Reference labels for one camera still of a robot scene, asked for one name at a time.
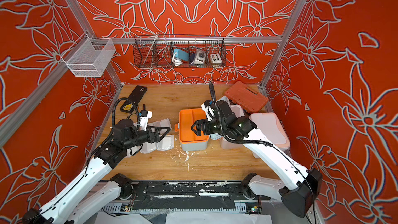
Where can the aluminium frame post left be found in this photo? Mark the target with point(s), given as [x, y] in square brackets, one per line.
[89, 34]

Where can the white device with dials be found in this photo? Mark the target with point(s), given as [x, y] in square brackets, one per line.
[200, 57]

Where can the orange tray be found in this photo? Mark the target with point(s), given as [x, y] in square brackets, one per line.
[186, 119]

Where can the gauze packet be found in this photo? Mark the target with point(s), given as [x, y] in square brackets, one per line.
[148, 148]
[167, 143]
[162, 123]

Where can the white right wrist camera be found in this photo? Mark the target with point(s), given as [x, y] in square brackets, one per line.
[206, 107]

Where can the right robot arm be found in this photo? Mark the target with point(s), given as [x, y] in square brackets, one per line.
[298, 187]

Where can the blue item in basket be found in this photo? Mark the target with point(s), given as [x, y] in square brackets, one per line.
[180, 54]

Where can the aluminium frame post right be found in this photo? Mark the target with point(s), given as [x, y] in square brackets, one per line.
[297, 9]

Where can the white wire mesh basket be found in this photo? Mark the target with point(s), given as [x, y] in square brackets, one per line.
[87, 59]

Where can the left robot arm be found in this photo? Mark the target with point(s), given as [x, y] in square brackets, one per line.
[71, 205]

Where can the white pink first aid kit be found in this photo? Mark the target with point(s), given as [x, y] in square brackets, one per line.
[271, 127]

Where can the aluminium horizontal back rail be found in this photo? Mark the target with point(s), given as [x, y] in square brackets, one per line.
[227, 40]

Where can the black warning label case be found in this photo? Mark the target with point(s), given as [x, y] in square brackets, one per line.
[135, 96]

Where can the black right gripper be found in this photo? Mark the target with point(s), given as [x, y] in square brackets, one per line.
[199, 126]

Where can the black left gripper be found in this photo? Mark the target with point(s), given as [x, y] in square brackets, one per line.
[157, 138]

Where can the red plastic tool case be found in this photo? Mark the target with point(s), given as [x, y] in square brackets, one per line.
[250, 101]

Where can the aluminium frame post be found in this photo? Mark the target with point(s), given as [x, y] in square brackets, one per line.
[297, 9]
[89, 34]

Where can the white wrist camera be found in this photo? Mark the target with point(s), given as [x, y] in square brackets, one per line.
[144, 118]
[206, 107]

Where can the white button box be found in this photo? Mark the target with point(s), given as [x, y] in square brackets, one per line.
[215, 59]

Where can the black wire wall basket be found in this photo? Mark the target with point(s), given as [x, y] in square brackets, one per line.
[159, 54]

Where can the grey orange medicine chest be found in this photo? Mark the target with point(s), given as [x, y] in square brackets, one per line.
[199, 146]

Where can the pink medicine chest box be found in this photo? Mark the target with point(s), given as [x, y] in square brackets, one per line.
[226, 145]

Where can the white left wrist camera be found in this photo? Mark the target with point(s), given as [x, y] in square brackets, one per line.
[144, 118]

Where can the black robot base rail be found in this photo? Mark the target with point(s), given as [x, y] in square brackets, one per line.
[145, 189]

